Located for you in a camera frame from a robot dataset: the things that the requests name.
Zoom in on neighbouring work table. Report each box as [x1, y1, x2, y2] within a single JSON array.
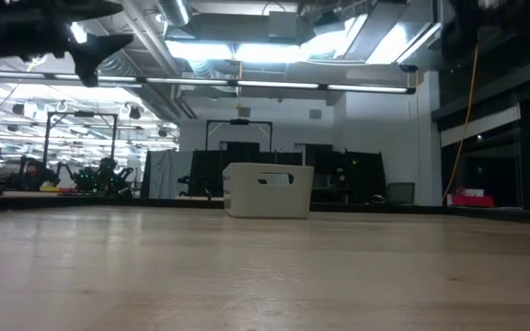
[[0, 189, 179, 213]]

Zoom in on background robot with green lights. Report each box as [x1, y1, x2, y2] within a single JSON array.
[[64, 156, 136, 197]]

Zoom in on white plastic bin with handle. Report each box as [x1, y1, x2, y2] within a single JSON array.
[[222, 162, 316, 220]]

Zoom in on yellow hanging cable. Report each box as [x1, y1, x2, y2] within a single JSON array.
[[441, 43, 480, 206]]

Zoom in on long ceiling light bar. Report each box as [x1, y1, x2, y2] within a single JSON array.
[[0, 70, 417, 96]]

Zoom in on grey office chair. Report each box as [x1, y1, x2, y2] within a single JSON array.
[[386, 181, 416, 205]]

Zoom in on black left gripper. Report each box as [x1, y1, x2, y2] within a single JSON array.
[[0, 0, 135, 89]]

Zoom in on grey curtain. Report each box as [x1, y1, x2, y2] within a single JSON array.
[[141, 149, 195, 200]]

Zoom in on black rig frame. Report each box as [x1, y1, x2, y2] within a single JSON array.
[[204, 119, 274, 153], [42, 110, 120, 167]]

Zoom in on black cabinet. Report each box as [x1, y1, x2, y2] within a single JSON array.
[[303, 143, 388, 204]]

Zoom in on red box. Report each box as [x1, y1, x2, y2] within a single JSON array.
[[445, 188, 496, 209]]

